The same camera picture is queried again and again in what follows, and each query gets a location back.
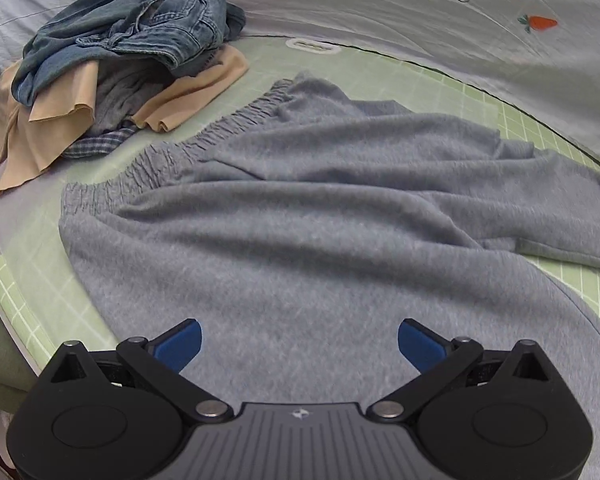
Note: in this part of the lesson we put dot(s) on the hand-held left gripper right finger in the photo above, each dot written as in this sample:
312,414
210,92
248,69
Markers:
420,346

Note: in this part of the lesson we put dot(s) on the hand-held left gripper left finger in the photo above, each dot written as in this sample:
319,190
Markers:
180,346

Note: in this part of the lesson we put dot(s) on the grey sweatpants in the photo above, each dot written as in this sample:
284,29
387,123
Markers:
305,240

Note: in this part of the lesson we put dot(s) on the green grid mat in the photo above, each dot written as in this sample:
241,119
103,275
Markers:
15,285

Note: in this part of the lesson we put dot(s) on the green blanket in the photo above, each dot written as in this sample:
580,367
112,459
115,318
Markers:
0,350

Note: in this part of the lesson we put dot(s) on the blue plaid shirt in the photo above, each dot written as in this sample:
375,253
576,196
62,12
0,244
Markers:
95,144

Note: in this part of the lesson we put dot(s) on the grey ribbed garment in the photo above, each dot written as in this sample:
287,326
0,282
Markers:
115,100

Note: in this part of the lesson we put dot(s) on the beige garment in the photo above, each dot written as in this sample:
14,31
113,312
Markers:
55,105

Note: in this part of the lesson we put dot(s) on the blue denim jeans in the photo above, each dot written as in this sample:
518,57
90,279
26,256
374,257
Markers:
130,30

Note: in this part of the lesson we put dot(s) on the white carrot print sheet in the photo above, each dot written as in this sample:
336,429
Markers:
380,10

